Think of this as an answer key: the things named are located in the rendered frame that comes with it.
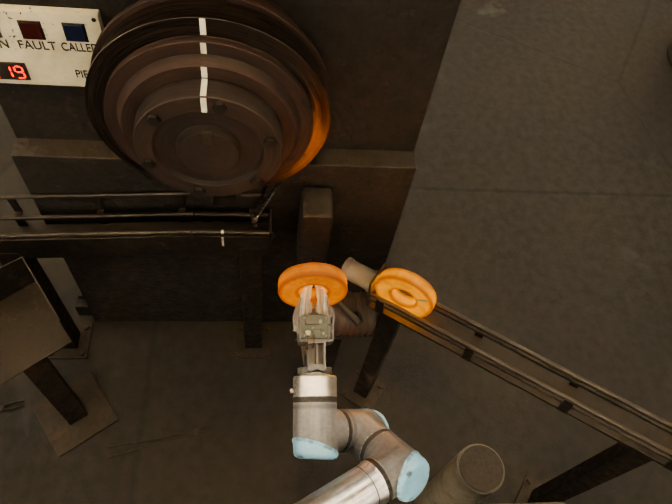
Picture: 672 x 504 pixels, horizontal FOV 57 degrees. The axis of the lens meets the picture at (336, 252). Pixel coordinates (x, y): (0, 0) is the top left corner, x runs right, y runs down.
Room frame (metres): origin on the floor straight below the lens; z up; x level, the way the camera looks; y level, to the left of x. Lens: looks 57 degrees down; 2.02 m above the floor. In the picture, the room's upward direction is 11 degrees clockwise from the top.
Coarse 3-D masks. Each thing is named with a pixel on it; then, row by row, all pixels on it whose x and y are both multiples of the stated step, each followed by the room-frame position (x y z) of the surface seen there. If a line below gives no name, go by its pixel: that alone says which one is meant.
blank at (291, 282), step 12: (300, 264) 0.68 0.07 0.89; (312, 264) 0.68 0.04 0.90; (324, 264) 0.69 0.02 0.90; (288, 276) 0.65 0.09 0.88; (300, 276) 0.65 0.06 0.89; (312, 276) 0.65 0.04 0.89; (324, 276) 0.66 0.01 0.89; (336, 276) 0.67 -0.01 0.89; (288, 288) 0.64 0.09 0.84; (300, 288) 0.65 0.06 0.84; (312, 288) 0.68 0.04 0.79; (324, 288) 0.68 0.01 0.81; (336, 288) 0.66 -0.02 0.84; (288, 300) 0.64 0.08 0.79; (312, 300) 0.65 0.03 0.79; (336, 300) 0.66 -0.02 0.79
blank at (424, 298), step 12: (384, 276) 0.78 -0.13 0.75; (396, 276) 0.77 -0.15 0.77; (408, 276) 0.77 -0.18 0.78; (420, 276) 0.78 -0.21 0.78; (384, 288) 0.77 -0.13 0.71; (396, 288) 0.76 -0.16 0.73; (408, 288) 0.75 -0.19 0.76; (420, 288) 0.75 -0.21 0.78; (432, 288) 0.76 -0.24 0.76; (396, 300) 0.76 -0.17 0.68; (408, 300) 0.77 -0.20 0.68; (420, 300) 0.74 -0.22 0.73; (432, 300) 0.74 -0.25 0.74; (420, 312) 0.74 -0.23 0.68
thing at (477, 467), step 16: (464, 448) 0.47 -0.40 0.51; (480, 448) 0.48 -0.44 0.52; (448, 464) 0.46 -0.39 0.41; (464, 464) 0.43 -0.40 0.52; (480, 464) 0.44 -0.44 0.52; (496, 464) 0.45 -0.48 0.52; (432, 480) 0.45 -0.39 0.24; (448, 480) 0.41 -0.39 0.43; (464, 480) 0.40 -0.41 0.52; (480, 480) 0.40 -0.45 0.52; (496, 480) 0.41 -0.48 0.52; (432, 496) 0.41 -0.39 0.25; (448, 496) 0.39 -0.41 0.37; (464, 496) 0.38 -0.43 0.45; (480, 496) 0.37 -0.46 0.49
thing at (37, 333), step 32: (0, 288) 0.60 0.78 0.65; (32, 288) 0.63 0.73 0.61; (0, 320) 0.54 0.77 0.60; (32, 320) 0.55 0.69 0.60; (0, 352) 0.46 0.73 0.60; (32, 352) 0.48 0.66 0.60; (0, 384) 0.39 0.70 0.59; (64, 384) 0.51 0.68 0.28; (96, 384) 0.61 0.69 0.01; (64, 416) 0.47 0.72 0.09; (96, 416) 0.51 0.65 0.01; (64, 448) 0.40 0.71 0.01
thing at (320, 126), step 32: (192, 0) 0.89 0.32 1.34; (128, 32) 0.81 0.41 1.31; (160, 32) 0.82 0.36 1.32; (192, 32) 0.83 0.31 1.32; (224, 32) 0.84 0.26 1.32; (256, 32) 0.85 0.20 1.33; (288, 32) 0.92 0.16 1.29; (96, 64) 0.79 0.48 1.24; (288, 64) 0.86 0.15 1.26; (96, 96) 0.79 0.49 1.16; (320, 96) 0.88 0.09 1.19; (96, 128) 0.79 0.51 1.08; (320, 128) 0.88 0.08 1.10; (128, 160) 0.80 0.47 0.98
